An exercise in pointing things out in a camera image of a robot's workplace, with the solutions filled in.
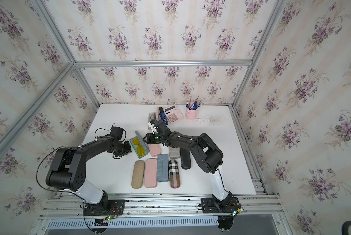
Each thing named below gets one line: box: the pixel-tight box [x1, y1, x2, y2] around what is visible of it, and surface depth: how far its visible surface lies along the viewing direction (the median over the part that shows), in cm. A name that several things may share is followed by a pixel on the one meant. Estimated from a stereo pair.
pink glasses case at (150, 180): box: [144, 158, 158, 188], surface depth 84 cm
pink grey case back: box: [147, 106, 160, 130], surface depth 113 cm
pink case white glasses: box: [148, 143, 162, 158], surface depth 93 cm
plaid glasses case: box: [168, 159, 181, 189], surface depth 83 cm
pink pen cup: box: [185, 106, 200, 121], surface depth 107 cm
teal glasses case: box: [156, 153, 170, 183], surface depth 85 cm
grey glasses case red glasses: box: [168, 146, 181, 160], surface depth 92 cm
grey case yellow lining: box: [129, 130, 150, 159], surface depth 95 cm
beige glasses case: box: [131, 160, 146, 189], surface depth 83 cm
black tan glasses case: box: [179, 147, 192, 170], surface depth 90 cm
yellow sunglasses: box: [132, 137, 146, 157], surface depth 95 cm
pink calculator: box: [163, 104, 184, 124], surface depth 114 cm
